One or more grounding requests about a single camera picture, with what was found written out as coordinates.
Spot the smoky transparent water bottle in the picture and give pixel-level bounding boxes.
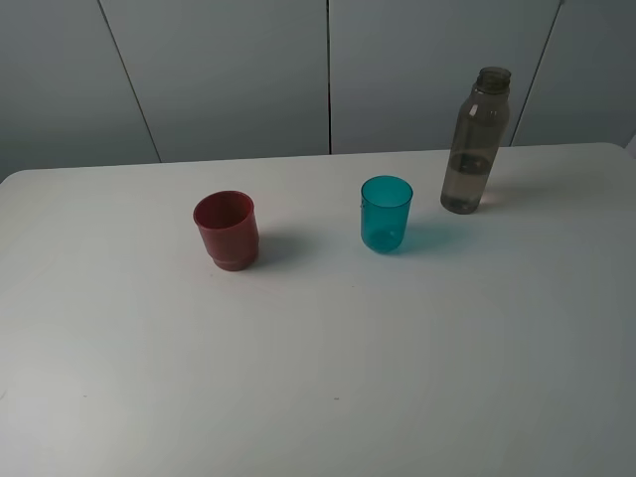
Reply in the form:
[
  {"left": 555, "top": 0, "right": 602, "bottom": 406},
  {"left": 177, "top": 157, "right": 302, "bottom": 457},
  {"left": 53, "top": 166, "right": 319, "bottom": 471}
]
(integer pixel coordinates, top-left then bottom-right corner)
[{"left": 440, "top": 67, "right": 512, "bottom": 215}]

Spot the teal transparent plastic cup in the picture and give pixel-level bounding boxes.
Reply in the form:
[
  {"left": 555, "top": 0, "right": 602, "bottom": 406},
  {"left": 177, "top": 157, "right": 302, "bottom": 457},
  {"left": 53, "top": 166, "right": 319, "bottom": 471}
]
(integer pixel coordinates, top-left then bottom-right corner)
[{"left": 361, "top": 175, "right": 413, "bottom": 253}]

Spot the red plastic cup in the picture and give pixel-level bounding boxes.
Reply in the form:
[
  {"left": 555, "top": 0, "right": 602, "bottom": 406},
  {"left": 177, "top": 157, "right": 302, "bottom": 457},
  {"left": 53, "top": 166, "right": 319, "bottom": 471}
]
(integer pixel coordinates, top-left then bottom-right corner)
[{"left": 193, "top": 191, "right": 259, "bottom": 271}]

